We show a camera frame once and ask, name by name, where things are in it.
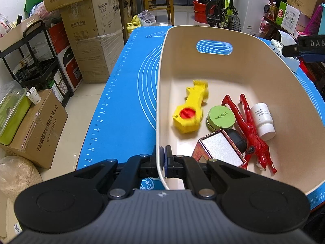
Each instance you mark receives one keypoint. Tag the white refrigerator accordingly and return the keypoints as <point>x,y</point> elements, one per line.
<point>256,5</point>

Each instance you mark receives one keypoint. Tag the white pill bottle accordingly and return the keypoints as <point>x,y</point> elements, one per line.
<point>262,119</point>

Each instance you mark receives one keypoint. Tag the red hero figure toy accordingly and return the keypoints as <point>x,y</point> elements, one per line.
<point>250,129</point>

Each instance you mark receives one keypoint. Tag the beige plastic basket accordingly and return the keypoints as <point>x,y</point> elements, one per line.
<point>228,71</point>

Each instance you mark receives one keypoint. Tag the low taped cardboard box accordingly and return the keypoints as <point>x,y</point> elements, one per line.
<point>43,132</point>

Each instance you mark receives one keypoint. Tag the black earbuds case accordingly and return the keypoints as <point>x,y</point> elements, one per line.
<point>237,139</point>

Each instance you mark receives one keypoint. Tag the blue silicone baking mat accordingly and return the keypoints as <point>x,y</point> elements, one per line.
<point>132,81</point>

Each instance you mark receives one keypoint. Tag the green black bicycle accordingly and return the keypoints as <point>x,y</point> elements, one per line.
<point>226,7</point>

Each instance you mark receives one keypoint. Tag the green lidded lunch box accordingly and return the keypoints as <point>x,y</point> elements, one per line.
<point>12,117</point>

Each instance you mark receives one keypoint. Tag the black metal cart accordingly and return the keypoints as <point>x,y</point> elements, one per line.
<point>38,63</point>

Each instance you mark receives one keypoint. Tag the red patterned gift box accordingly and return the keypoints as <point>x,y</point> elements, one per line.
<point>221,147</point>

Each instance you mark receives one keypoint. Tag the wrapped brown cardboard box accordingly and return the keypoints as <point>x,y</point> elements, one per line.
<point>99,58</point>

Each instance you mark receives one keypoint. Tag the red plastic bucket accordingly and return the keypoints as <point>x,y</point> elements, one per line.
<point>200,10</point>

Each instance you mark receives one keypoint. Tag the green round tin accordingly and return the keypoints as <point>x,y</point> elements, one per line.
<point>220,118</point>

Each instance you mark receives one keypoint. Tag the pink gift bag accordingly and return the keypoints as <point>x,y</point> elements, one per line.
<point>316,20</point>

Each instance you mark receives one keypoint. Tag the white paper cup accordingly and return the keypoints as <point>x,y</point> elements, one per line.
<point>33,96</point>

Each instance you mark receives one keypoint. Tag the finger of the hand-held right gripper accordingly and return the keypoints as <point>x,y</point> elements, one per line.
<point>292,50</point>

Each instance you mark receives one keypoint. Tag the clear plastic bag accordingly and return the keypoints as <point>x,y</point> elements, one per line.
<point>147,17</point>

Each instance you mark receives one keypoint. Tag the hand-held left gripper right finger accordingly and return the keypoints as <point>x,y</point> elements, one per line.
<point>168,160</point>

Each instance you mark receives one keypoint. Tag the green white product box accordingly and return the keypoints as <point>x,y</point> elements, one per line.
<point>288,16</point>

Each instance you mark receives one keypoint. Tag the large brown cardboard box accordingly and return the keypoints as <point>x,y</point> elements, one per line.
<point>94,17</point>

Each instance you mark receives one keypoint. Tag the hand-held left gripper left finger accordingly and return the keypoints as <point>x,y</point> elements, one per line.
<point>160,157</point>

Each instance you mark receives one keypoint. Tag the white tissue box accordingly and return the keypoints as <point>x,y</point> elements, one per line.
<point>281,53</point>

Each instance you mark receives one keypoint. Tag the yellow plastic jug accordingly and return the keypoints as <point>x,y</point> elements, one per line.
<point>133,25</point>

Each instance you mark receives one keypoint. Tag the red white appliance box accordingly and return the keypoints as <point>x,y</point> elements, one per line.
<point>68,61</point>

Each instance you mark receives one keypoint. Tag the yellow plastic toy tool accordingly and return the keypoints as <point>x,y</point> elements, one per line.
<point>193,106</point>

